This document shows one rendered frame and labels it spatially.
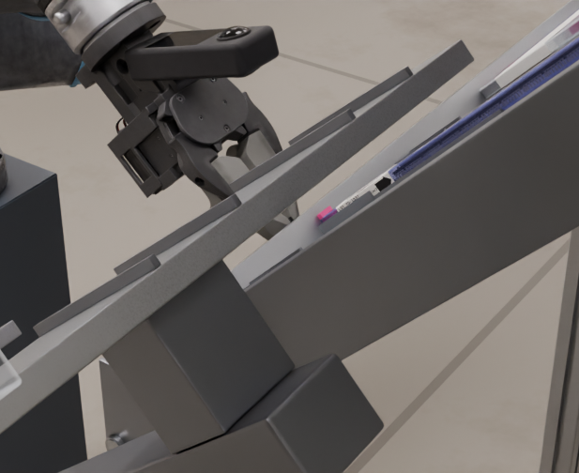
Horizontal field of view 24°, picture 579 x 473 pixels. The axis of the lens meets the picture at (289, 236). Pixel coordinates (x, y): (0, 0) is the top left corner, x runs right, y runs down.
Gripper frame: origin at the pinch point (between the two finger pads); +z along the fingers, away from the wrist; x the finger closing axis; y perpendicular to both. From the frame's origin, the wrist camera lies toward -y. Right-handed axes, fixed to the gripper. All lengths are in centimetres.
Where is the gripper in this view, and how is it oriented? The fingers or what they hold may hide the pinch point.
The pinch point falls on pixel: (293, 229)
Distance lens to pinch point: 103.0
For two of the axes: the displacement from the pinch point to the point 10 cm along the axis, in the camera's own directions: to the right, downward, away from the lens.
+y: -5.7, 4.0, 7.2
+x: -5.6, 4.5, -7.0
